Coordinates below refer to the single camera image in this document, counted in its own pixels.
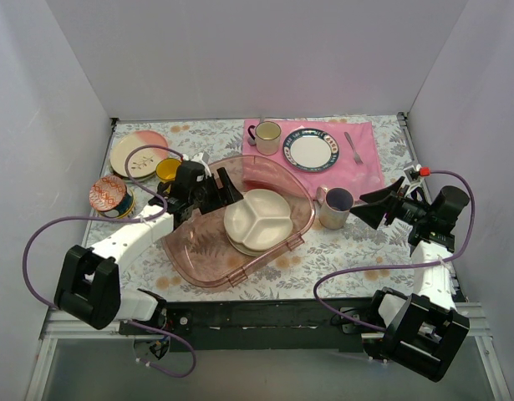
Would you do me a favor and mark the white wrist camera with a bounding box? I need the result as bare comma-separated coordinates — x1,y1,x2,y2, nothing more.
191,151,212,177
404,164,431,195

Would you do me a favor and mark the cream yellow floral plate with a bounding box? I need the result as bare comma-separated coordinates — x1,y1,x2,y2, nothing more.
227,237,265,257

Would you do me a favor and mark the floral tablecloth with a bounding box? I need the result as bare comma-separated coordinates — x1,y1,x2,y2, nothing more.
72,114,461,304

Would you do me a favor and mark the silver fork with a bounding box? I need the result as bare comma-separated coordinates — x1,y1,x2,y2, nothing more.
344,132,363,165

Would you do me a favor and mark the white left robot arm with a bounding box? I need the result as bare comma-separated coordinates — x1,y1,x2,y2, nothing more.
53,161,243,334

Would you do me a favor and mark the pink cream floral plate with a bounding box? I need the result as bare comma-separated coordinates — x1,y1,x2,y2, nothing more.
109,130,168,179

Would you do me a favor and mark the cream enamel mug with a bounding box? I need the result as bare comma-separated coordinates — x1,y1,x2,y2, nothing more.
247,121,282,155

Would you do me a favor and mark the pink satin cloth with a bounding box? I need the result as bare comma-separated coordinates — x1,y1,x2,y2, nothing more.
241,118,386,206

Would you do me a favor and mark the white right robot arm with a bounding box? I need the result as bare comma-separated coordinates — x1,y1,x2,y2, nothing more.
351,180,471,382

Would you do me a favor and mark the cream divided plate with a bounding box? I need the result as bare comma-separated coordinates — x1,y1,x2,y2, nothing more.
223,189,293,251

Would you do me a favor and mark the orange patterned bowl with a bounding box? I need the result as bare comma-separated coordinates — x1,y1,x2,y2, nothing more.
89,175,127,212

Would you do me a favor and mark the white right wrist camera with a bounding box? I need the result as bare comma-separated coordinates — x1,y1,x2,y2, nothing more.
404,164,431,195

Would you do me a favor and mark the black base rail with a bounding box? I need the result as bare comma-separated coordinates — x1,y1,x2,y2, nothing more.
62,292,466,354

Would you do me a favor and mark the yellow mug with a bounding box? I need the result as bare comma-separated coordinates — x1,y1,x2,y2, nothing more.
155,158,181,182

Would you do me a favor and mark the pink transparent plastic bin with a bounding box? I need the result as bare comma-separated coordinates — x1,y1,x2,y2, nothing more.
162,155,315,290

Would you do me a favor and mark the blue rimmed white plate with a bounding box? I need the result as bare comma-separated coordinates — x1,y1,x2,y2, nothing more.
282,128,339,173

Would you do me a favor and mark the pink mug purple inside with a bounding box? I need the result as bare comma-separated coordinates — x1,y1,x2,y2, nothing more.
316,186,354,230

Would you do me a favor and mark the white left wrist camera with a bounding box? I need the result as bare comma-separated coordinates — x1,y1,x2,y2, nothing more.
191,151,212,177

